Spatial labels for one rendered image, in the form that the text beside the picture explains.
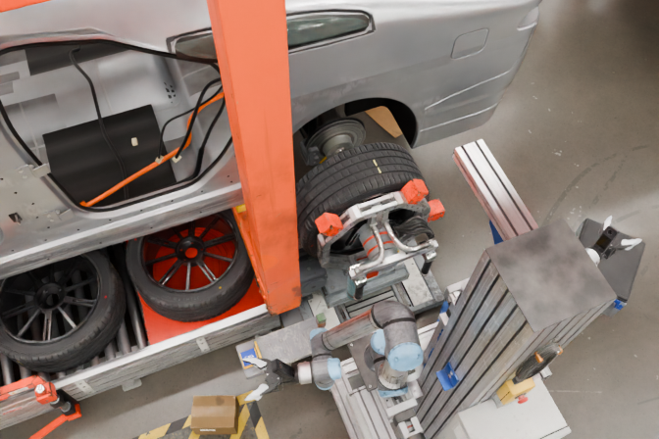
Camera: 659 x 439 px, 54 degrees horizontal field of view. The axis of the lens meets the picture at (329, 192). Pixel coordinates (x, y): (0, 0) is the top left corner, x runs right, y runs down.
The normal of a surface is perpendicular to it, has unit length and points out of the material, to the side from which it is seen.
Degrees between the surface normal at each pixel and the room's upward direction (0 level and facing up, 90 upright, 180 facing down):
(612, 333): 0
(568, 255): 0
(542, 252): 0
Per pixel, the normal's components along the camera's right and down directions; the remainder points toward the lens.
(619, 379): 0.02, -0.51
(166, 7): 0.29, -0.01
